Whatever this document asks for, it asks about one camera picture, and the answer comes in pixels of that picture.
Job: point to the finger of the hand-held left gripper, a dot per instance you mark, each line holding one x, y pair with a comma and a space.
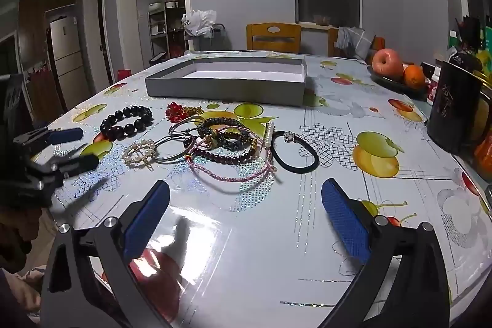
65, 136
78, 163

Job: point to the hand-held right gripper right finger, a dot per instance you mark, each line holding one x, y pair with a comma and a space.
344, 224

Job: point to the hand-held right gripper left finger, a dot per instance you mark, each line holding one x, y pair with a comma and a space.
148, 220

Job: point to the round pearl hair clip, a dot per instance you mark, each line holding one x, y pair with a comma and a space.
132, 155

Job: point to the large silver bangle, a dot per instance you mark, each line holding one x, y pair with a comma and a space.
159, 155

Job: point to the thin silver bangle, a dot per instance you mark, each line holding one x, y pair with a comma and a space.
177, 125

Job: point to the red bead charm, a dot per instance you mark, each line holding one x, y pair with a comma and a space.
175, 111

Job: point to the grey shallow cardboard tray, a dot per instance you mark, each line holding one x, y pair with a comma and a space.
223, 88

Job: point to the fruit print tablecloth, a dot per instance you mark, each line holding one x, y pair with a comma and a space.
269, 235

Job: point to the white refrigerator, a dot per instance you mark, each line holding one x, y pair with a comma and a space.
67, 55

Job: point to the metal shelf rack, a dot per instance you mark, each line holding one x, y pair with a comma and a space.
161, 28

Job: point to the dark fruit plate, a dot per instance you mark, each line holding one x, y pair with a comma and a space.
388, 84

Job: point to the black mug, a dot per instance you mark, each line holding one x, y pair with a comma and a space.
451, 109

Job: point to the orange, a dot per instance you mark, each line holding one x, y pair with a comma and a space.
414, 76

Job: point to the red apple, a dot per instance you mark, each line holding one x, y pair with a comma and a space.
386, 63

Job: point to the white plastic bag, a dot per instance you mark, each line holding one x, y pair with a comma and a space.
200, 20

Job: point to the wooden chair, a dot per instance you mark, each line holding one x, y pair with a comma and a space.
332, 41
273, 30

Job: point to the red bag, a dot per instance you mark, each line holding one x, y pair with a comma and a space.
378, 43

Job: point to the grey cloth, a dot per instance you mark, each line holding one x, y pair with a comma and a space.
355, 39

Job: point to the bowl on windowsill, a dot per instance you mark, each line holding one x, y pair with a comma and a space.
322, 19

